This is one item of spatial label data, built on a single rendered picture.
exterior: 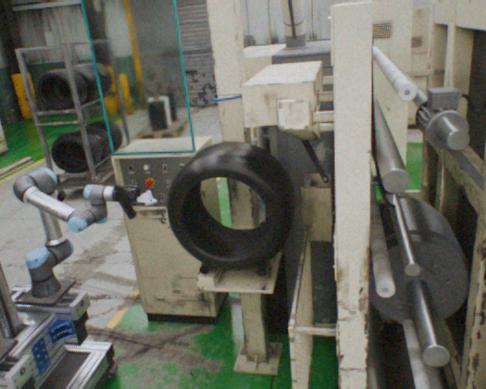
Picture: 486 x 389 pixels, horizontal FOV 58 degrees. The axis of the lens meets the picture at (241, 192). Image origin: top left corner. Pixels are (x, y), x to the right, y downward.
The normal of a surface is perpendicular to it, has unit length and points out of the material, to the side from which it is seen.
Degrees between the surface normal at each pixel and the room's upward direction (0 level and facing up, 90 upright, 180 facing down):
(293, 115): 72
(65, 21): 90
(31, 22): 90
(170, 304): 90
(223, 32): 90
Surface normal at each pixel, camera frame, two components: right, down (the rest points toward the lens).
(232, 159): -0.06, -0.42
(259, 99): -0.21, 0.37
